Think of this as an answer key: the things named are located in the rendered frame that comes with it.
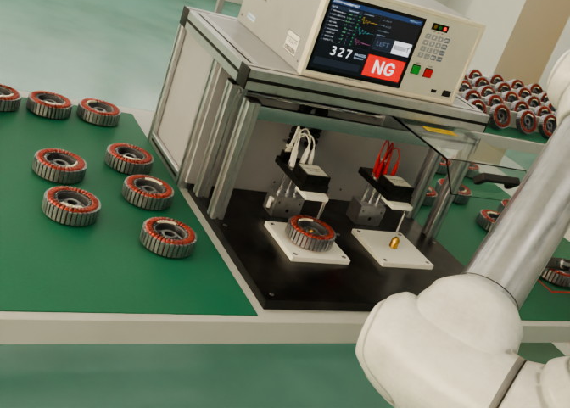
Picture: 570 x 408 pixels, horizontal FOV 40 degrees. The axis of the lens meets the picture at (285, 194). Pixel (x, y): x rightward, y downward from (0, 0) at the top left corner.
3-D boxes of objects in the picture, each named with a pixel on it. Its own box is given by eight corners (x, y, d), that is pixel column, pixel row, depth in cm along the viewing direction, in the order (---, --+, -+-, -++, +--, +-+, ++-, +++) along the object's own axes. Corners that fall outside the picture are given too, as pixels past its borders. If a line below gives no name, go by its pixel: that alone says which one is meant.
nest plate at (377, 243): (432, 270, 184) (433, 265, 184) (382, 266, 177) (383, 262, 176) (399, 237, 196) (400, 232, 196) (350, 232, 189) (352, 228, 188)
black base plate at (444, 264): (503, 315, 180) (507, 306, 179) (263, 310, 148) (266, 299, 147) (399, 213, 217) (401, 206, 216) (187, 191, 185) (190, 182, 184)
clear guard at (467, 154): (530, 204, 175) (542, 181, 173) (450, 194, 163) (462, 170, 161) (449, 142, 200) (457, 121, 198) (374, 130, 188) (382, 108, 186)
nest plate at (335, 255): (349, 265, 172) (350, 259, 172) (291, 261, 165) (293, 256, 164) (319, 230, 184) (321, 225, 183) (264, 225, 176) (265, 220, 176)
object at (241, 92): (451, 136, 200) (456, 125, 198) (237, 98, 168) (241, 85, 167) (448, 133, 201) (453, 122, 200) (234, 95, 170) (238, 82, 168)
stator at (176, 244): (199, 261, 156) (204, 246, 154) (145, 257, 151) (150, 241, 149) (184, 232, 165) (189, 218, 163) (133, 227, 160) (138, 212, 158)
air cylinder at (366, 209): (378, 226, 198) (386, 208, 196) (354, 224, 194) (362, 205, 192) (369, 216, 202) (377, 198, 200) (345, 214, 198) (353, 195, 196)
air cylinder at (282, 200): (298, 219, 185) (305, 198, 183) (271, 216, 182) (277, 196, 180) (289, 209, 189) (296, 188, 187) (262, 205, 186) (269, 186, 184)
